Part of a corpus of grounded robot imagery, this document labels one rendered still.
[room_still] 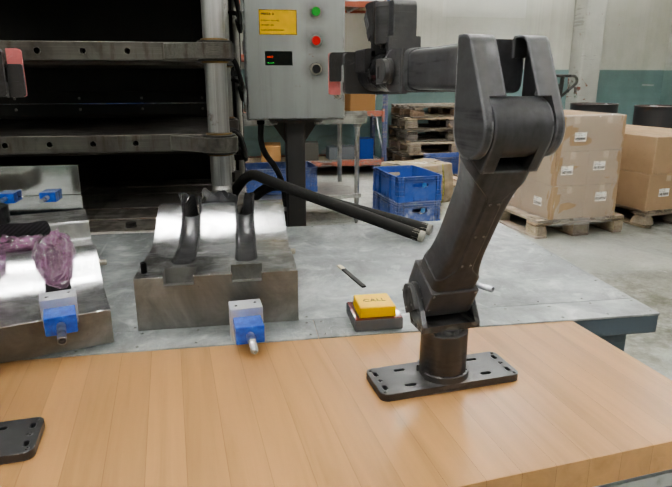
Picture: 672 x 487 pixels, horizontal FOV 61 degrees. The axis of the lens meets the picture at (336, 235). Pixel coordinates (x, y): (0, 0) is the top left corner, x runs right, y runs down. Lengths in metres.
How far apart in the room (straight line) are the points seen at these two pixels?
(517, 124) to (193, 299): 0.59
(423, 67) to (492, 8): 7.72
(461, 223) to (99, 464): 0.47
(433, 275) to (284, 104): 1.13
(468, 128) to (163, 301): 0.57
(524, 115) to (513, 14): 8.00
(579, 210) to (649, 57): 5.23
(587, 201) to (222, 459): 4.33
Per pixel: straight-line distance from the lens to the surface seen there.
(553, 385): 0.84
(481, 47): 0.60
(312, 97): 1.77
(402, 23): 0.86
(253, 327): 0.86
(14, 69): 0.96
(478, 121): 0.58
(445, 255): 0.70
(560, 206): 4.67
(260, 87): 1.75
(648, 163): 5.24
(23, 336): 0.94
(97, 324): 0.94
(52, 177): 1.78
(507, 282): 1.19
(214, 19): 1.63
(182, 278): 0.99
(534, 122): 0.60
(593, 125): 4.71
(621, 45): 9.45
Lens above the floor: 1.19
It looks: 15 degrees down
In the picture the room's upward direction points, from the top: straight up
